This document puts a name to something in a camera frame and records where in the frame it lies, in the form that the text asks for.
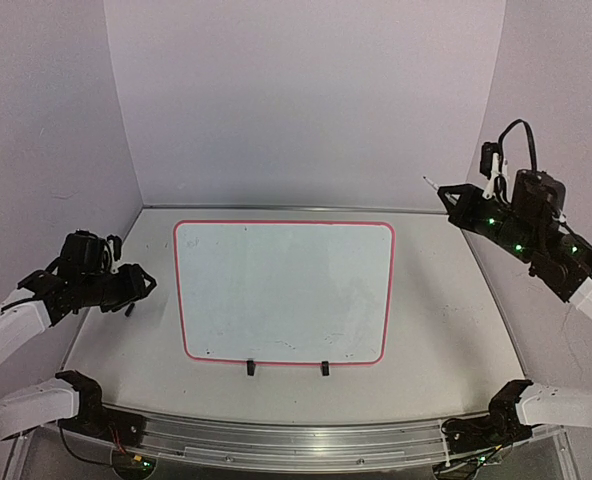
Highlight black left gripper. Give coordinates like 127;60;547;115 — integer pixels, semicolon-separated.
79;262;155;312

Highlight white marker pen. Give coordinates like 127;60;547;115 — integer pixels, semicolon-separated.
422;176;440;191

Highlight pink framed whiteboard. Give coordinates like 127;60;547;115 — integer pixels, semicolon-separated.
173;220;396;366

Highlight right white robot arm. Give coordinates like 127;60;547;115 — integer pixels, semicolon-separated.
437;169;592;453

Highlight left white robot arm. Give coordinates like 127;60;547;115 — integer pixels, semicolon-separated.
0;230;157;452

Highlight left black board clip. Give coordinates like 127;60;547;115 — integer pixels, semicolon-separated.
246;359;256;377

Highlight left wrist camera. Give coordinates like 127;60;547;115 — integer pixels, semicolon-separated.
102;234;123;273

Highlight right camera black cable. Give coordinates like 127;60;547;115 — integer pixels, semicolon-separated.
495;118;545;176

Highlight left base black cable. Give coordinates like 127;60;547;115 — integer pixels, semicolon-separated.
53;417;150;471

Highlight base black cable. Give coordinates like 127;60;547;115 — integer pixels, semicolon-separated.
438;414;517;471
53;417;150;471

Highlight aluminium front rail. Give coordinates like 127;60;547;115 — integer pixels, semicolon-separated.
23;404;570;474

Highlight right base black cable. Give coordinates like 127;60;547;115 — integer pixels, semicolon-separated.
438;414;517;471

